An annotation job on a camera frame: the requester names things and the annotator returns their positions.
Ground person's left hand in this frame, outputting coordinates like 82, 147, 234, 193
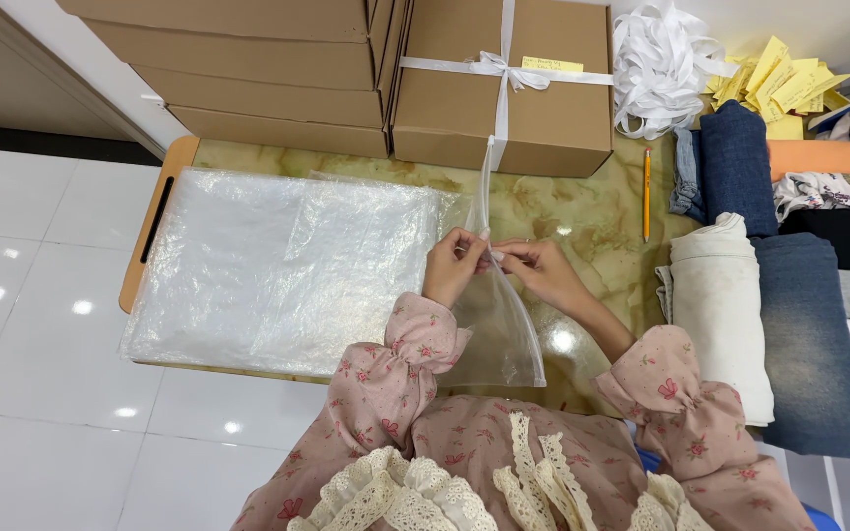
422, 226, 492, 311

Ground person's right hand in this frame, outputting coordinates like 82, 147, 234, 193
490, 236, 597, 320

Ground clear zip plastic bag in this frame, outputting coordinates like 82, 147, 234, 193
436, 136, 548, 389

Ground ribbon-tied brown cardboard box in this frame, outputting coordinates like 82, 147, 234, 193
391, 0, 615, 178

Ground yellow pencil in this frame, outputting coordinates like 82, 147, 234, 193
642, 147, 652, 243

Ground yellow sticky note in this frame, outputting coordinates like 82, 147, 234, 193
520, 56, 586, 74

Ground small grey folded cloth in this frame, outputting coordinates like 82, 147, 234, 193
654, 265, 675, 326

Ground upright folded cardboard sheets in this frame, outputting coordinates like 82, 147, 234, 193
368, 0, 416, 148

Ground stack of clear plastic bags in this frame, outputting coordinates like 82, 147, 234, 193
118, 167, 464, 379

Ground flat brown cardboard box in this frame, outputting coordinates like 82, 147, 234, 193
82, 18, 380, 91
132, 64, 386, 131
166, 104, 391, 160
56, 0, 373, 44

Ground pink floral lace dress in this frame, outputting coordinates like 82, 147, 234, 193
232, 394, 819, 531

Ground light grey-blue folded jeans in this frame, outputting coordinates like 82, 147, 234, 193
668, 126, 708, 224

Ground heap of loose white ribbon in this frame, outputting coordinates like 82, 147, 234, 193
611, 0, 739, 142

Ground cream folded cloth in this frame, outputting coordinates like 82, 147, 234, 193
668, 211, 776, 428

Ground dark blue folded denim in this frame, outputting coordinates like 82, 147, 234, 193
698, 99, 779, 238

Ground pile of yellow paper notes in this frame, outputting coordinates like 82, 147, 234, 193
704, 35, 850, 142

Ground faded blue folded jeans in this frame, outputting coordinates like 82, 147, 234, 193
750, 232, 850, 460

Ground white floral folded cloth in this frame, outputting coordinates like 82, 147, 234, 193
772, 171, 850, 224

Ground orange folded cloth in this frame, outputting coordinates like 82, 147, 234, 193
766, 138, 850, 179

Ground black folded cloth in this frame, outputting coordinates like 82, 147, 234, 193
778, 206, 850, 271

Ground beige cabinet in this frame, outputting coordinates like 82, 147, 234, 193
0, 0, 169, 160

